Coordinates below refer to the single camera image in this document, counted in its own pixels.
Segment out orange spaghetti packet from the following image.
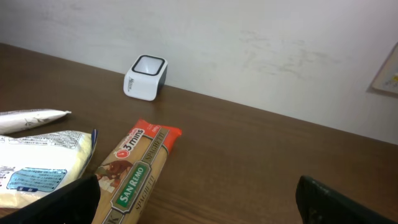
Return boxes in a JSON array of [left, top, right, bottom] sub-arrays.
[[93, 119, 182, 224]]

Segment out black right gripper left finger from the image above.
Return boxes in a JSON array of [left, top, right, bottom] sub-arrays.
[[1, 175, 101, 224]]

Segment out cream yellow snack bag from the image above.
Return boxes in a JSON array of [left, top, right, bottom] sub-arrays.
[[1, 129, 98, 208]]

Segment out white barcode scanner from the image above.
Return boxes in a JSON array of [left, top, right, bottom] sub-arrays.
[[123, 55, 168, 101]]

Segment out paper sheet on wall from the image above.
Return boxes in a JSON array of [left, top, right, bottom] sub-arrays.
[[366, 44, 397, 98]]

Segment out white cream tube gold cap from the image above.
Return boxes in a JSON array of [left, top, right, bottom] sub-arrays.
[[1, 109, 72, 135]]

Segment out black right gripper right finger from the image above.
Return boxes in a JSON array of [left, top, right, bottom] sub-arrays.
[[295, 175, 397, 224]]

